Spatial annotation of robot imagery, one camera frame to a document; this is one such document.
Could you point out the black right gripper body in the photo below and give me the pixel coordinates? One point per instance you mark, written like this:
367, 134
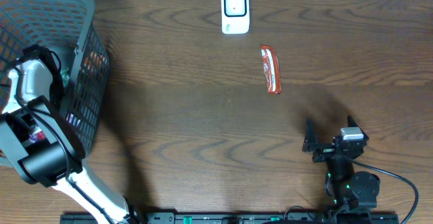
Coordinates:
324, 153

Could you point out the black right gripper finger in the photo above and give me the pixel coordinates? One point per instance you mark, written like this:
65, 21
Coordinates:
353, 129
310, 139

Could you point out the red orange snack bar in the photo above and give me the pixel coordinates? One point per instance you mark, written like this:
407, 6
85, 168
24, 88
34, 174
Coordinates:
271, 69

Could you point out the purple red snack bag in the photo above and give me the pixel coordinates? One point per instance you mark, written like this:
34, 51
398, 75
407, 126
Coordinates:
51, 128

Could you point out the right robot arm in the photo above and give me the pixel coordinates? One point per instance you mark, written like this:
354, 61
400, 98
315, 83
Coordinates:
354, 193

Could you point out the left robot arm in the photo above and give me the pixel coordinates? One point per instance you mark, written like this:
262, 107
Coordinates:
41, 146

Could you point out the white barcode scanner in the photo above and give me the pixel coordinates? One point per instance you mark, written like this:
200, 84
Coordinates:
235, 16

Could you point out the grey plastic mesh basket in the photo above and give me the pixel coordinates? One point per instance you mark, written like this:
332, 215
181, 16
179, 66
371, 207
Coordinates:
65, 27

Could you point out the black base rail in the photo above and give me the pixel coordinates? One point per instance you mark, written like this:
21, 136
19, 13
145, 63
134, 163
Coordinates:
248, 218

